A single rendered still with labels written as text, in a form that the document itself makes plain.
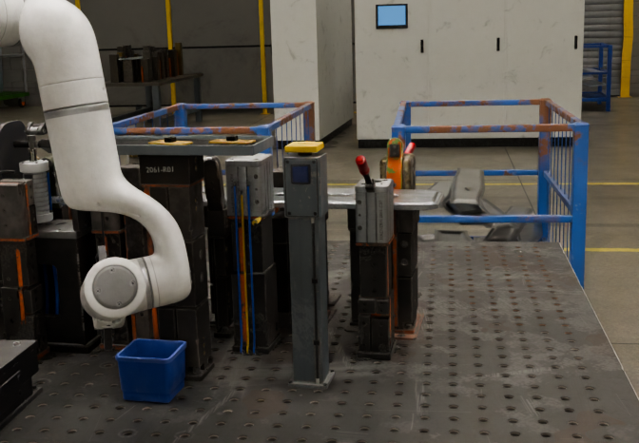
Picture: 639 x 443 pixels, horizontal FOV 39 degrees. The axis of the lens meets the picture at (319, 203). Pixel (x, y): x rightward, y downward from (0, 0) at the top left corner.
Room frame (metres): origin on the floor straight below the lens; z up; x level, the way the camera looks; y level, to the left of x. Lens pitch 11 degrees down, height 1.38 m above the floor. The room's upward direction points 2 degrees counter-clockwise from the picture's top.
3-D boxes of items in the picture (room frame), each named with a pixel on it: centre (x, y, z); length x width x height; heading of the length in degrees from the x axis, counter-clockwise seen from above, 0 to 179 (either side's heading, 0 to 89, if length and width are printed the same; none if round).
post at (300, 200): (1.62, 0.02, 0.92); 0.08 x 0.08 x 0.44; 77
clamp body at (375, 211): (1.76, -0.11, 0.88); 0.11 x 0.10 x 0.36; 167
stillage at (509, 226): (4.24, -0.78, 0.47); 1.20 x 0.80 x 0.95; 173
